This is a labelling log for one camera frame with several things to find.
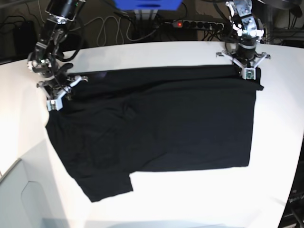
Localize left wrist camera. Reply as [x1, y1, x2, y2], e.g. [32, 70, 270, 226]
[242, 68, 256, 80]

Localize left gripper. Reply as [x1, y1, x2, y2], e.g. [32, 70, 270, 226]
[216, 51, 271, 76]

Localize blue box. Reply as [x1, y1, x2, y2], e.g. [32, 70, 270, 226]
[114, 0, 182, 10]

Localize black power strip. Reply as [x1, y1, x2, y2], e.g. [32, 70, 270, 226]
[172, 20, 224, 31]

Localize grey cable loops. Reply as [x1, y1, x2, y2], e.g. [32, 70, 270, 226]
[78, 9, 160, 47]

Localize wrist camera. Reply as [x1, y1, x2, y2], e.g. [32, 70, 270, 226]
[242, 68, 256, 80]
[47, 98, 63, 112]

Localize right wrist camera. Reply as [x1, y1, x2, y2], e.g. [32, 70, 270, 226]
[47, 98, 63, 112]

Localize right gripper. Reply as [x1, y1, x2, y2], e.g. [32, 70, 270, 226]
[36, 75, 88, 100]

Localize black T-shirt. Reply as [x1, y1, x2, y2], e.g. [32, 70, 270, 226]
[46, 65, 263, 202]

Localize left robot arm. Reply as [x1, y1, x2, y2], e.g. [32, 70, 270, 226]
[216, 0, 271, 80]

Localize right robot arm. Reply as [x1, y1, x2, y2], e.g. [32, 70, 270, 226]
[27, 0, 86, 100]

